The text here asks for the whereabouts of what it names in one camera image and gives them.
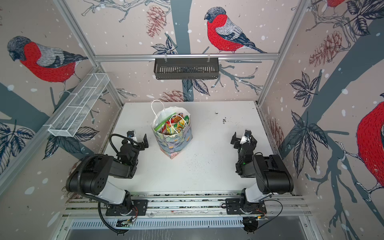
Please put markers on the white wire mesh shelf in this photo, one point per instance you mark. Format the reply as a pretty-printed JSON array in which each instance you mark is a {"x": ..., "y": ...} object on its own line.
[{"x": 75, "y": 112}]

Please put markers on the black perforated wall basket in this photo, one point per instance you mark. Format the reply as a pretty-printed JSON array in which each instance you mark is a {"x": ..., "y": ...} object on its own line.
[{"x": 187, "y": 69}]

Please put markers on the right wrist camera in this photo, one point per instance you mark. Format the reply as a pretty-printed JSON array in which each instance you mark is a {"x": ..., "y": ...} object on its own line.
[{"x": 244, "y": 139}]

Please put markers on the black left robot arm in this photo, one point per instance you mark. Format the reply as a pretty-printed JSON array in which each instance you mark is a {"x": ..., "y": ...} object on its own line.
[{"x": 90, "y": 178}]

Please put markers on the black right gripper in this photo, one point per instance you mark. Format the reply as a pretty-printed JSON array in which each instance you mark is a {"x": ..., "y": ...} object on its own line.
[{"x": 237, "y": 146}]

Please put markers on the aluminium mounting rail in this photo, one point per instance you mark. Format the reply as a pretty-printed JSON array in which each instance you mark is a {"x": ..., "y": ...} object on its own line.
[{"x": 214, "y": 205}]

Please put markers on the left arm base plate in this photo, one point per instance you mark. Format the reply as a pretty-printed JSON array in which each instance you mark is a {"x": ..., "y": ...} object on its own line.
[{"x": 130, "y": 208}]

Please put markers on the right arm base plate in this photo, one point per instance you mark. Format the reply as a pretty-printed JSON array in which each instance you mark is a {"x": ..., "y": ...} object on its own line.
[{"x": 237, "y": 206}]

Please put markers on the horizontal aluminium frame bar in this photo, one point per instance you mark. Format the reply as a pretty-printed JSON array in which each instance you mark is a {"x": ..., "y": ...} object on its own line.
[{"x": 149, "y": 58}]

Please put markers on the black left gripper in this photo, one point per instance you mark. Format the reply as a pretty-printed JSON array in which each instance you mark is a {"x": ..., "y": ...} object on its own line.
[{"x": 141, "y": 146}]

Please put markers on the bright green snack bag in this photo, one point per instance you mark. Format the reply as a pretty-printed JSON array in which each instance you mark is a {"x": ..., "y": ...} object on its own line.
[{"x": 161, "y": 125}]

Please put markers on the colourful paper gift bag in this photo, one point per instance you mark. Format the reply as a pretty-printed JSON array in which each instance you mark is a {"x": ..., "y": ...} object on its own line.
[{"x": 176, "y": 134}]

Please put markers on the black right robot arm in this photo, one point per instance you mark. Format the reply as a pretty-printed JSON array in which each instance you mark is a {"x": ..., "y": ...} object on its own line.
[{"x": 270, "y": 173}]

